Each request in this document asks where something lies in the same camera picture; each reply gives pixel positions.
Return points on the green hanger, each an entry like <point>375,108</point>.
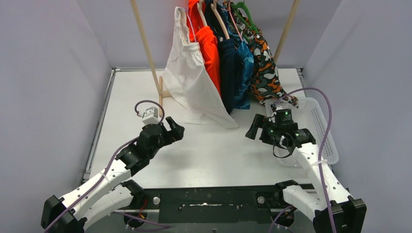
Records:
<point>247,20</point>

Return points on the wooden hanger of navy shorts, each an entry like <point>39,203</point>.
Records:
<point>219,18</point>

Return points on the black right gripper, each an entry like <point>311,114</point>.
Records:
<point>264,122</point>

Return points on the lilac hanger of white shorts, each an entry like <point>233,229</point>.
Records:
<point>191,32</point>

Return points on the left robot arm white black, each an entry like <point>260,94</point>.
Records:
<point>112,188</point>

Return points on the white shorts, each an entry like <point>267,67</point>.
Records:
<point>187,80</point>

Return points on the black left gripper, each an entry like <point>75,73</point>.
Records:
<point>168,132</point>

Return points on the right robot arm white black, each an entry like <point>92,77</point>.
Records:
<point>335,210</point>

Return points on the clear plastic basket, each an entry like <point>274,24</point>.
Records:
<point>308,115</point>

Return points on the blue patterned shorts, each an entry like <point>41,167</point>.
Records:
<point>245,63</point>

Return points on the wooden clothes rack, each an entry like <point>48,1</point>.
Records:
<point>158,81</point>

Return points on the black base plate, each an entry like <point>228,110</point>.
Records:
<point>228,204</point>

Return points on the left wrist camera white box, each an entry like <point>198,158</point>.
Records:
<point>151,116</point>

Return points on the wooden hanger of orange shorts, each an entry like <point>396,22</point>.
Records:
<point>200,11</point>

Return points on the navy blue shorts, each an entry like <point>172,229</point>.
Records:
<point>227,55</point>

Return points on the camouflage orange grey shorts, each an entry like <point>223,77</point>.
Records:
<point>265,82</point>

